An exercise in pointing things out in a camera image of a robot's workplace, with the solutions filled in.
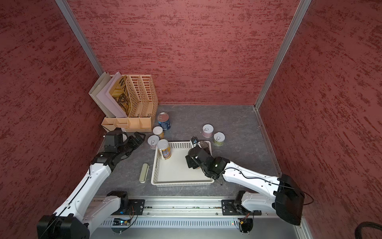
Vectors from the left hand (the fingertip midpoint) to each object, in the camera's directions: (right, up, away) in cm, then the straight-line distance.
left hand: (141, 142), depth 82 cm
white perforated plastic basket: (+19, -19, +6) cm, 27 cm away
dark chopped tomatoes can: (+36, -3, +6) cm, 37 cm away
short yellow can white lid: (+6, +5, +16) cm, 17 cm away
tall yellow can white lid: (+12, -2, +1) cm, 12 cm away
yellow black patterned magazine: (-21, +30, +18) cm, 41 cm away
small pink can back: (+39, +5, +18) cm, 44 cm away
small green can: (+46, 0, +13) cm, 48 cm away
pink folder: (-24, +26, +6) cm, 36 cm away
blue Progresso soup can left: (+9, +12, +17) cm, 23 cm away
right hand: (+30, -8, -2) cm, 31 cm away
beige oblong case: (+1, -18, +1) cm, 18 cm away
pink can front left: (+3, -1, +11) cm, 11 cm away
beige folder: (-31, +25, +6) cm, 40 cm away
